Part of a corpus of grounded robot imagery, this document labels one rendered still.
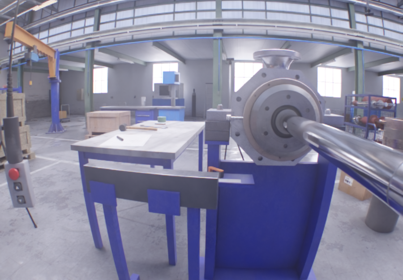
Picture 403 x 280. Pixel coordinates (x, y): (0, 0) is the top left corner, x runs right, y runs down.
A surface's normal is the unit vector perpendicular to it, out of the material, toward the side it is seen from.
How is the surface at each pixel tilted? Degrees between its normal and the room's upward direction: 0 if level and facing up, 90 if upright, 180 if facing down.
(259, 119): 90
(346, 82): 90
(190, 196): 90
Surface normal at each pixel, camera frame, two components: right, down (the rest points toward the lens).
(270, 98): -0.14, 0.15
